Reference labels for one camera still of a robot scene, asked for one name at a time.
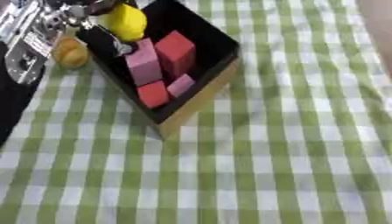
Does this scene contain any small pink cube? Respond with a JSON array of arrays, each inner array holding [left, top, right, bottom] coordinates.
[[165, 73, 198, 99]]

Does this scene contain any tall red block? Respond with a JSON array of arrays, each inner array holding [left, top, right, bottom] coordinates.
[[153, 30, 198, 81]]

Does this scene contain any orange toy bread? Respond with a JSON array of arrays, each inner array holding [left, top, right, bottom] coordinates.
[[49, 36, 92, 70]]

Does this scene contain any tall pink block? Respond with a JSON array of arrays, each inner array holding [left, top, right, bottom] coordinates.
[[123, 37, 165, 88]]

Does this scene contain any tan cardboard box black inside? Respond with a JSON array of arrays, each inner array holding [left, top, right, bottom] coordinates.
[[74, 0, 242, 141]]

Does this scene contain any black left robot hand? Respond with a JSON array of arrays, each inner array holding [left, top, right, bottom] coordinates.
[[74, 0, 141, 59]]

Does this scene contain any yellow toy lemon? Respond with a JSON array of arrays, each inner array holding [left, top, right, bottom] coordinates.
[[102, 3, 149, 43]]

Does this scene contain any small red cube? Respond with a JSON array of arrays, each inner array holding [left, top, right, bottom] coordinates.
[[135, 80, 172, 109]]

